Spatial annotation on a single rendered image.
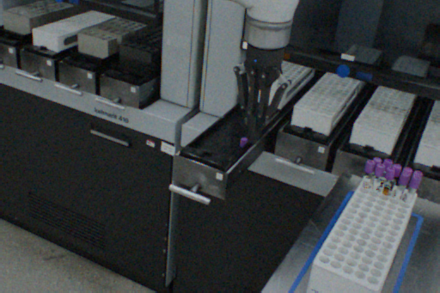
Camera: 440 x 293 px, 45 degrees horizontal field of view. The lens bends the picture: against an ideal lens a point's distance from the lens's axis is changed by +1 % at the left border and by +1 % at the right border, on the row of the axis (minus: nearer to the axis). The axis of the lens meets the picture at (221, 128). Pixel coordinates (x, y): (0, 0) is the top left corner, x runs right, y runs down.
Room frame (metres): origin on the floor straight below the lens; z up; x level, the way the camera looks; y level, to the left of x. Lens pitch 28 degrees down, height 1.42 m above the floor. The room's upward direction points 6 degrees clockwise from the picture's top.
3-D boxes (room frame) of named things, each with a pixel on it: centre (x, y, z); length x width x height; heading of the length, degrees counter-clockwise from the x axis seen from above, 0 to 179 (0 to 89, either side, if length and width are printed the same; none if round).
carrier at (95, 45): (1.49, 0.41, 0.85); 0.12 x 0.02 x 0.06; 67
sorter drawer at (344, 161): (1.35, -0.47, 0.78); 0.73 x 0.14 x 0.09; 156
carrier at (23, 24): (1.62, 0.68, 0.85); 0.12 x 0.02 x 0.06; 66
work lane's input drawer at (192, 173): (1.25, -0.09, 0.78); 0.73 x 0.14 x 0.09; 156
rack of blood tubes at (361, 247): (0.71, -0.27, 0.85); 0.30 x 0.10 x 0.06; 154
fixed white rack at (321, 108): (1.29, -0.28, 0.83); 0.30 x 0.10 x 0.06; 156
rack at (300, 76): (1.42, -0.17, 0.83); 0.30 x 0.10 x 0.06; 156
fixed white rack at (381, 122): (1.23, -0.42, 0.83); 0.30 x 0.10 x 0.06; 156
